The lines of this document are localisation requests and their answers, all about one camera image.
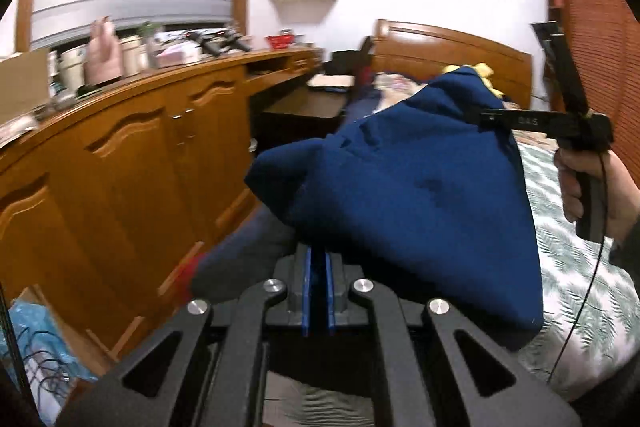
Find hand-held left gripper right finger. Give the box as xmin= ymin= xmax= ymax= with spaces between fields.
xmin=325 ymin=252 xmax=583 ymax=427

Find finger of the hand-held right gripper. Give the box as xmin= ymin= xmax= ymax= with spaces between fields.
xmin=479 ymin=108 xmax=516 ymax=130

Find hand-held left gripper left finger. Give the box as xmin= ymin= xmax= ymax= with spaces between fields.
xmin=55 ymin=244 xmax=313 ymax=427

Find navy blue suit jacket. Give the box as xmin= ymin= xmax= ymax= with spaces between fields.
xmin=244 ymin=66 xmax=545 ymax=333

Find person's right forearm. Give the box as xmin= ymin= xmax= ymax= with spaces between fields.
xmin=609 ymin=212 xmax=640 ymax=268

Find person's right hand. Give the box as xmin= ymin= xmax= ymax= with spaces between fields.
xmin=554 ymin=149 xmax=640 ymax=240

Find yellow plush toy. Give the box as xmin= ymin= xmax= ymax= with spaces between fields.
xmin=445 ymin=63 xmax=506 ymax=100

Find wooden headboard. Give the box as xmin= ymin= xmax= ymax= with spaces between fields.
xmin=372 ymin=19 xmax=533 ymax=110

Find wooden slatted wardrobe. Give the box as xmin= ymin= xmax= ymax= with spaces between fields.
xmin=542 ymin=0 xmax=640 ymax=188

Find leaf print bedsheet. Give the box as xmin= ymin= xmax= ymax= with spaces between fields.
xmin=270 ymin=142 xmax=640 ymax=427

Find dark chair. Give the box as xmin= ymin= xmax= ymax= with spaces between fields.
xmin=332 ymin=36 xmax=376 ymax=82

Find wooden desk cabinet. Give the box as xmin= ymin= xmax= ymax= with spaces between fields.
xmin=0 ymin=47 xmax=326 ymax=373

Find blue plastic bag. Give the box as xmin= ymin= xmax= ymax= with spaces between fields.
xmin=7 ymin=299 xmax=98 ymax=388

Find black hand tools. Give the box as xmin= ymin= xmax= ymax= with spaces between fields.
xmin=187 ymin=27 xmax=253 ymax=58

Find pink box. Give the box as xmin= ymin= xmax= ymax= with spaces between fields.
xmin=157 ymin=44 xmax=201 ymax=68

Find pink soft bag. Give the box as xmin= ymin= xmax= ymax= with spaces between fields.
xmin=85 ymin=18 xmax=123 ymax=85

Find cardboard box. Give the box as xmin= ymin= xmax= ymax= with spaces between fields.
xmin=0 ymin=49 xmax=51 ymax=122

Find black cable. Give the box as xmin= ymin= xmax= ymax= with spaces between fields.
xmin=547 ymin=147 xmax=613 ymax=385

